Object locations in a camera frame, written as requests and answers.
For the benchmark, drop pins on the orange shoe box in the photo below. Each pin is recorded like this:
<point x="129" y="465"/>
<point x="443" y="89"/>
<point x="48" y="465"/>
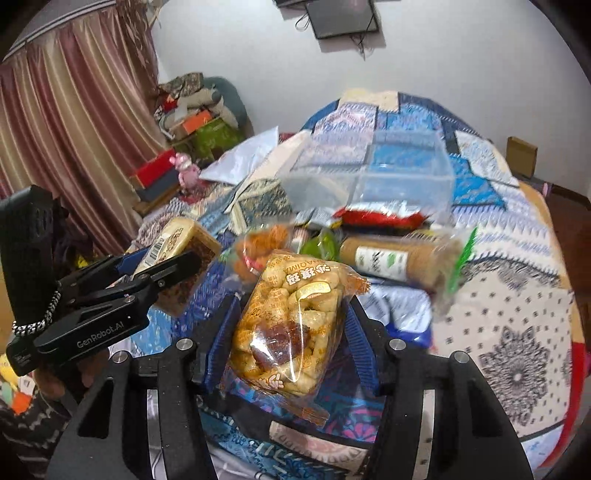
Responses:
<point x="195" y="121"/>

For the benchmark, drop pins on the left hand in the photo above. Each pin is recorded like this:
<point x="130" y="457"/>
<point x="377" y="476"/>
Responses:
<point x="55" y="383"/>

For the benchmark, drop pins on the striped pink curtain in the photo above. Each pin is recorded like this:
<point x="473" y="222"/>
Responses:
<point x="77" y="119"/>

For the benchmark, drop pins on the tan boxed snack pack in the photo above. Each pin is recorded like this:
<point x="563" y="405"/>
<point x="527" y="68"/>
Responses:
<point x="179" y="235"/>

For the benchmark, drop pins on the clothes pile on chair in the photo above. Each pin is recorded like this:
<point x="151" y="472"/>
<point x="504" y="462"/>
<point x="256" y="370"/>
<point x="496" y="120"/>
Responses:
<point x="184" y="98"/>

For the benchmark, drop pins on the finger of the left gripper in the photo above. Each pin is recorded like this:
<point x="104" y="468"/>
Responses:
<point x="161" y="276"/>
<point x="107" y="270"/>

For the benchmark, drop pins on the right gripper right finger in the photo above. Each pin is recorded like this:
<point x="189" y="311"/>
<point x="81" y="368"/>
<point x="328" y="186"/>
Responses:
<point x="473" y="437"/>

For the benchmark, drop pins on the clear plastic storage bin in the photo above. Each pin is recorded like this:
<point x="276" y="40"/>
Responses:
<point x="406" y="169"/>

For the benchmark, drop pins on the red snack packet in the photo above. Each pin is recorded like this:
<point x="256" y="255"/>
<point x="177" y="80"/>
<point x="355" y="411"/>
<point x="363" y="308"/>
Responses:
<point x="375" y="219"/>

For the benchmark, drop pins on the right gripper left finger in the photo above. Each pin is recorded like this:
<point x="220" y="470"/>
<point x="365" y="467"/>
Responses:
<point x="107" y="438"/>

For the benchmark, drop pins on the orange fried snack bag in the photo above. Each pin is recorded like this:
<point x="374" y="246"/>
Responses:
<point x="250" y="253"/>

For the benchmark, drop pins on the green patterned box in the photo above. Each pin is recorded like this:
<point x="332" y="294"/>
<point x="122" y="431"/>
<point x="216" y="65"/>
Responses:
<point x="213" y="139"/>

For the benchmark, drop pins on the red gift box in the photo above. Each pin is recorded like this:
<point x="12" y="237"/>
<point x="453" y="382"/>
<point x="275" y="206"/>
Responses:
<point x="152" y="171"/>

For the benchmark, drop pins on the puffed corn snack bag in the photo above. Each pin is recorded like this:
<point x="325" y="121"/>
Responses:
<point x="291" y="328"/>

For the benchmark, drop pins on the patchwork quilt bed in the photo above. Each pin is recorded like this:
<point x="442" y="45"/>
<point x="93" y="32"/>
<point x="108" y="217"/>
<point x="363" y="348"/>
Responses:
<point x="490" y="281"/>

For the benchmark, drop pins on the pink plush toy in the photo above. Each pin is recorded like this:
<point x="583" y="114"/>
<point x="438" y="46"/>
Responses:
<point x="187" y="171"/>

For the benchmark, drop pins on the wall mounted monitor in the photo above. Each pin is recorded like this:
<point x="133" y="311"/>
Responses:
<point x="334" y="18"/>

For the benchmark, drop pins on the cardboard box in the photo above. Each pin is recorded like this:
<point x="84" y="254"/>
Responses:
<point x="521" y="156"/>

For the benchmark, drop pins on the long brown biscuit sleeve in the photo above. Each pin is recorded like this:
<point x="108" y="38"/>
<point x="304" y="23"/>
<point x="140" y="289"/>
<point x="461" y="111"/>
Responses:
<point x="425" y="258"/>

